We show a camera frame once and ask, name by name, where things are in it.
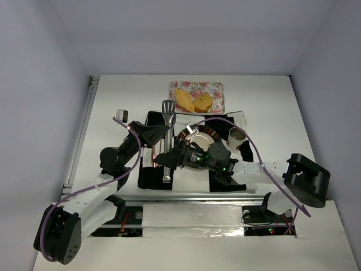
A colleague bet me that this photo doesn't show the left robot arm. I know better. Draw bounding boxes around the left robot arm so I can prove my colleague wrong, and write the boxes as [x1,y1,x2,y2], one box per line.
[33,121,170,265]

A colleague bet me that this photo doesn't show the aluminium rail frame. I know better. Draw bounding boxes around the aluminium rail frame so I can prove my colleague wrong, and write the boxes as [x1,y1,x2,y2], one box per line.
[58,75,319,229]

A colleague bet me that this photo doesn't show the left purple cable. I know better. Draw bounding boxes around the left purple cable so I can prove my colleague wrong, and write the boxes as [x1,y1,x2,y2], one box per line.
[39,117,142,261]

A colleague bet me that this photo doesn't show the dark rimmed round plate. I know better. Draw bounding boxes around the dark rimmed round plate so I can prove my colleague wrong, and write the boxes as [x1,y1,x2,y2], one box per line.
[180,125,222,170]

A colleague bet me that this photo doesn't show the yellow oval bread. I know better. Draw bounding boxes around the yellow oval bread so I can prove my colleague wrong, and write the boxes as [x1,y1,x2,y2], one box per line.
[174,89,195,112]

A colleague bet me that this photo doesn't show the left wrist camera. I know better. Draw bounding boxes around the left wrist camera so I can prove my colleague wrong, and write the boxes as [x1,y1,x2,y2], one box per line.
[115,109,129,123]

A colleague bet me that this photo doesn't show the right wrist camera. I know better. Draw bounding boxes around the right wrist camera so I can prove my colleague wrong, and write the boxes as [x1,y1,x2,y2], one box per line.
[186,122,199,143]

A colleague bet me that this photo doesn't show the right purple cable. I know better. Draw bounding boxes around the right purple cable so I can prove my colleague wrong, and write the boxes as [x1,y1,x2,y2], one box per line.
[194,117,311,235]

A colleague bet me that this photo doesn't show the copper spoon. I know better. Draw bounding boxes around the copper spoon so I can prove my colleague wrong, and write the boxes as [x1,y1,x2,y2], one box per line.
[159,138,165,154]

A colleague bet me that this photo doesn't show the metal cup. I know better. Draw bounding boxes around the metal cup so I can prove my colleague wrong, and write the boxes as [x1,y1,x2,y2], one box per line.
[227,127,247,150]

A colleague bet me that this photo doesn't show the brown round bread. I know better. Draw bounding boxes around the brown round bread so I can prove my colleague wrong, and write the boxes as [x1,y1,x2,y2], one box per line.
[193,93,213,113]

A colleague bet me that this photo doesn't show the silver metal tongs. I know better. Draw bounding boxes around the silver metal tongs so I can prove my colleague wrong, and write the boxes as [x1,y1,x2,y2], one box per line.
[162,100,176,183]

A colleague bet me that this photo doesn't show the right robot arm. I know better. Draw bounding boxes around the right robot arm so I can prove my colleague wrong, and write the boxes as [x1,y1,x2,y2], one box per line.
[155,140,331,216]

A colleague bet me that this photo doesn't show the black white checkered cloth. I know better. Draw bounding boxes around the black white checkered cloth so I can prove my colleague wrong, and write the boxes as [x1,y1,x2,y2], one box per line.
[138,111,257,193]

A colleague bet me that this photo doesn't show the purple cable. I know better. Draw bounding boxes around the purple cable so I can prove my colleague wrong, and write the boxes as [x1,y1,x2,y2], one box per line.
[194,117,311,235]
[39,117,142,261]

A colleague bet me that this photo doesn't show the floral rectangular tray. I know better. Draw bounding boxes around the floral rectangular tray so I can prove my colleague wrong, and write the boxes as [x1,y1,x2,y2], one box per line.
[169,81,225,115]

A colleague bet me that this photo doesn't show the copper knife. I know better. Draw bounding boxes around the copper knife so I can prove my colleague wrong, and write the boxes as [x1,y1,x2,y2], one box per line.
[151,146,157,168]

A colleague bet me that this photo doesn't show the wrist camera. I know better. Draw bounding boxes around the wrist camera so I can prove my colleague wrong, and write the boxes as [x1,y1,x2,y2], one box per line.
[186,122,199,143]
[115,109,129,123]

